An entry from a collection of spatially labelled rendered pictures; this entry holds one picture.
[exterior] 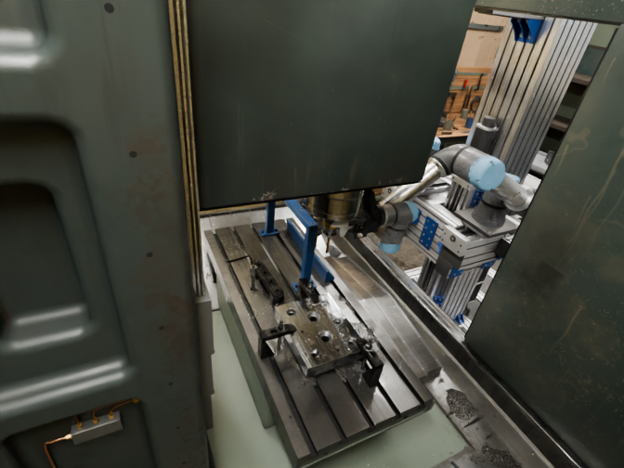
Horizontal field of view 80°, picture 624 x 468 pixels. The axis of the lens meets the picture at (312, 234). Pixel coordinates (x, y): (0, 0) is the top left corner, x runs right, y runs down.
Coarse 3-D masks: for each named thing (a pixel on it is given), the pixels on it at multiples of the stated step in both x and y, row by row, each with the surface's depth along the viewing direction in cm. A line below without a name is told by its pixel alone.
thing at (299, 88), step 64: (192, 0) 58; (256, 0) 62; (320, 0) 67; (384, 0) 72; (448, 0) 78; (192, 64) 63; (256, 64) 68; (320, 64) 73; (384, 64) 79; (448, 64) 87; (256, 128) 75; (320, 128) 81; (384, 128) 89; (256, 192) 83; (320, 192) 91
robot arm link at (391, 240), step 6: (378, 228) 135; (384, 228) 132; (390, 228) 129; (378, 234) 135; (384, 234) 132; (390, 234) 130; (396, 234) 129; (402, 234) 130; (384, 240) 132; (390, 240) 131; (396, 240) 131; (384, 246) 133; (390, 246) 132; (396, 246) 132; (384, 252) 135; (390, 252) 133
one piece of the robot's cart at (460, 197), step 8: (456, 184) 199; (448, 192) 202; (456, 192) 201; (464, 192) 193; (472, 192) 192; (448, 200) 204; (456, 200) 201; (464, 200) 195; (448, 208) 206; (456, 208) 205; (464, 208) 197; (424, 264) 228; (432, 264) 229; (424, 272) 232; (432, 272) 228; (424, 280) 235; (432, 280) 225; (440, 280) 227; (424, 288) 235; (432, 288) 229; (440, 288) 231; (432, 296) 232
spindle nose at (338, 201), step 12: (348, 192) 101; (360, 192) 104; (312, 204) 107; (324, 204) 103; (336, 204) 102; (348, 204) 103; (360, 204) 108; (324, 216) 106; (336, 216) 105; (348, 216) 106
